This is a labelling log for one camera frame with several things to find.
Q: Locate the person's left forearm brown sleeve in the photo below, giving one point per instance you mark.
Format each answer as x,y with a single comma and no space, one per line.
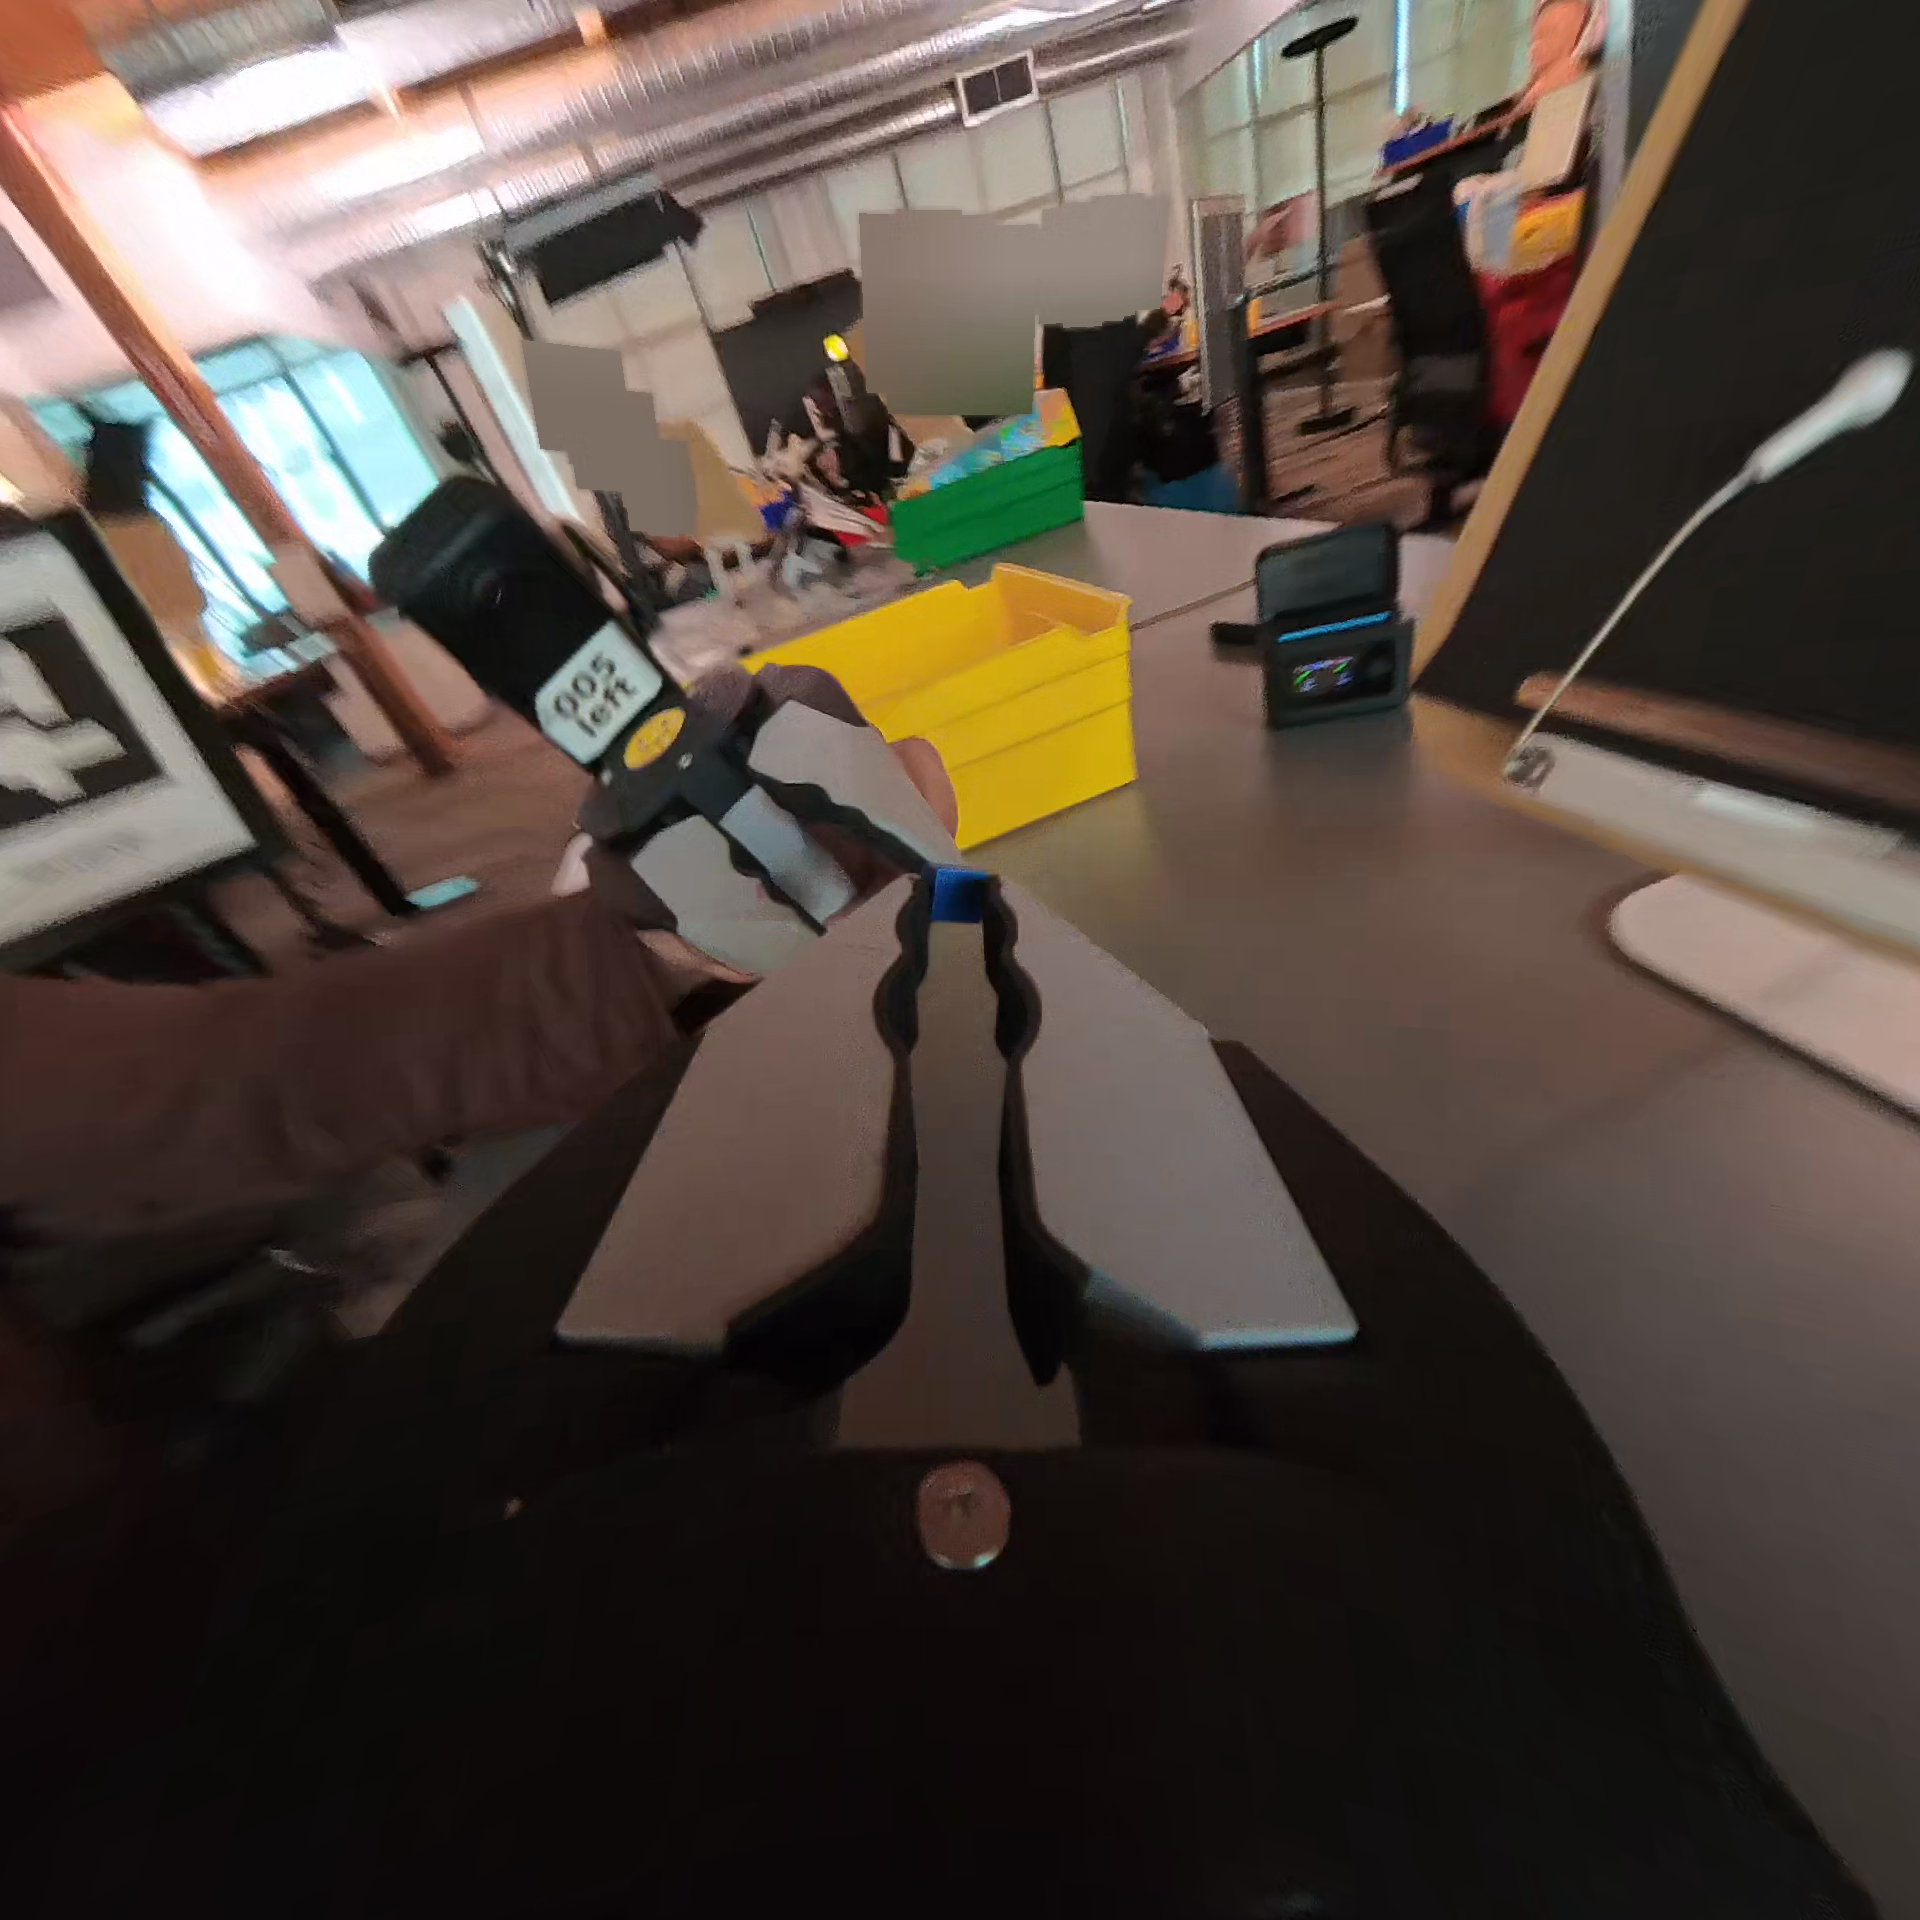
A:
329,1048

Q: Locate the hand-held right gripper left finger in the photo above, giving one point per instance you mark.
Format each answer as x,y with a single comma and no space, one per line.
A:
751,1183

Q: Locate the black pinboard with wooden edge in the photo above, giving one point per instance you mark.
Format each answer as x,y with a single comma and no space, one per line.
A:
1724,374

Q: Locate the white monitor stand base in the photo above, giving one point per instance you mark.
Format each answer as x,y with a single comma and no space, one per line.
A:
1769,974

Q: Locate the yellow plastic bin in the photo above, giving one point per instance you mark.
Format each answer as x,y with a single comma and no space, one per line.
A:
1037,704

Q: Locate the person's left hand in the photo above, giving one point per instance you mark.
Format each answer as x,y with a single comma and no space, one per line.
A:
787,685

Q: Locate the tall black chair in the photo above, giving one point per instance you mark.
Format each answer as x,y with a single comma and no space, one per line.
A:
1424,344

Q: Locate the small black display device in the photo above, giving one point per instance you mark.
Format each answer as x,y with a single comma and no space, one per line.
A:
1337,630

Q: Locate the green plastic bin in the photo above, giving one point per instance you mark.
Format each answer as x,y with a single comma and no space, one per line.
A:
991,510

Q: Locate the wooden support post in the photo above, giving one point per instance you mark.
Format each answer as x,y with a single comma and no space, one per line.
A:
195,404

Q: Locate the small blue block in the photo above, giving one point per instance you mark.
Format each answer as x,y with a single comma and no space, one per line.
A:
961,895

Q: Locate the black and white marker sign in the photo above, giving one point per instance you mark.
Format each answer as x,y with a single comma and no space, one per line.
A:
91,721

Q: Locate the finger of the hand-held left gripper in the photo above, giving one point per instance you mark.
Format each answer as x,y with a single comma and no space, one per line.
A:
857,781
787,854

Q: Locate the black floor lamp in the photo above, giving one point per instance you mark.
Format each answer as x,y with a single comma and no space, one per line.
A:
1325,223

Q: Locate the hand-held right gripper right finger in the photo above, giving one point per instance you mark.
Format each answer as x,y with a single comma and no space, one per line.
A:
1169,1183

